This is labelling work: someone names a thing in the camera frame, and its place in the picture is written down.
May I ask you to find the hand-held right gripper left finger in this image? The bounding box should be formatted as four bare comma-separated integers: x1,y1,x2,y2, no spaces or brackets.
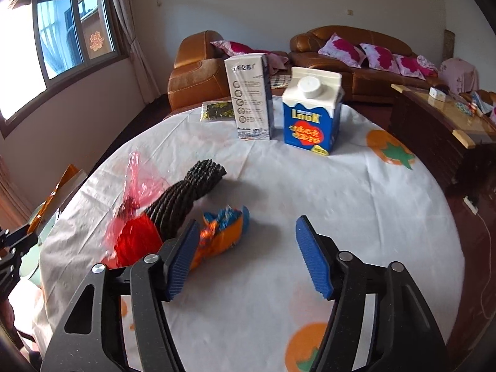
41,219,202,372

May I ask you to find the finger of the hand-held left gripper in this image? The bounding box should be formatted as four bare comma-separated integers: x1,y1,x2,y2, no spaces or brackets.
0,223,40,258
0,256,21,308

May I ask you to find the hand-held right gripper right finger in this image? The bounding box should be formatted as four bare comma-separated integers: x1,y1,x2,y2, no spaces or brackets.
295,215,450,372

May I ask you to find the mint green basin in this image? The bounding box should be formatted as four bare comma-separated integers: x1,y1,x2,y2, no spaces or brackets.
19,201,60,289

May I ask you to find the orange blue snack wrapper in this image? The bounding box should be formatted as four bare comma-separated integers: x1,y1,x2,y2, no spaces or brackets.
189,205,251,272

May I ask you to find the orange snack bag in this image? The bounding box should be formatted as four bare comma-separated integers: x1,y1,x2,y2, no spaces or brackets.
29,165,91,234

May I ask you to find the black foam net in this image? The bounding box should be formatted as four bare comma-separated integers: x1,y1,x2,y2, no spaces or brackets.
144,159,227,241

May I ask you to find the red translucent plastic bag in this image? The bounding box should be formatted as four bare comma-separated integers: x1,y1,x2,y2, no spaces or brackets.
103,151,172,269

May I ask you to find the beige curtain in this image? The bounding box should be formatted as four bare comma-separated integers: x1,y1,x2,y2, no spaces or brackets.
0,154,36,226
104,0,162,104

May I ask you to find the blue white milk carton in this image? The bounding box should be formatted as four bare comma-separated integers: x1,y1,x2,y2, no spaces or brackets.
281,67,345,157

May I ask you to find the dark flat snack packet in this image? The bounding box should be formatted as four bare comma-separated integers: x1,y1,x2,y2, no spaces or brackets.
200,101,236,122

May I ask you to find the dark wooden coffee table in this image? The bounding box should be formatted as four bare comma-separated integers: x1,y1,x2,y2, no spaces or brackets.
388,83,496,187

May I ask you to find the white tall carton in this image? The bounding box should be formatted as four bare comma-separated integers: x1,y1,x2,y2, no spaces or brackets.
225,52,277,141

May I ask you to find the checkered seat cushion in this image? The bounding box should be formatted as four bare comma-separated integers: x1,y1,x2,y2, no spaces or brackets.
269,73,294,88

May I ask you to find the brown leather armchair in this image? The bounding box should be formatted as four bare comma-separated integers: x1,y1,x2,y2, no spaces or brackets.
167,30,234,111

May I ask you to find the brown leather sofa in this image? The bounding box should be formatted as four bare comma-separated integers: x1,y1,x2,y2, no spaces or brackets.
289,26,446,106

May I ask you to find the pink flower pillow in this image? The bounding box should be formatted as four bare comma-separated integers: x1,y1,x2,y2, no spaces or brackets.
318,33,367,68
416,55,439,78
360,43,402,71
210,40,272,58
393,54,427,77

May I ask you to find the pink cloth-covered chair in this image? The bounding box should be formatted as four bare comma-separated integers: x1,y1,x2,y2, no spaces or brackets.
438,57,478,94

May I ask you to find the tan leaning board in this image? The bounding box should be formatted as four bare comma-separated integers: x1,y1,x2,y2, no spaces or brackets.
443,30,455,63

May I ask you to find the white cable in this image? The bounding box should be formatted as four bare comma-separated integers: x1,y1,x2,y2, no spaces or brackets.
476,212,496,320

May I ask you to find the window with brown frame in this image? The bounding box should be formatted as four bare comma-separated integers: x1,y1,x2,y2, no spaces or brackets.
0,0,134,137

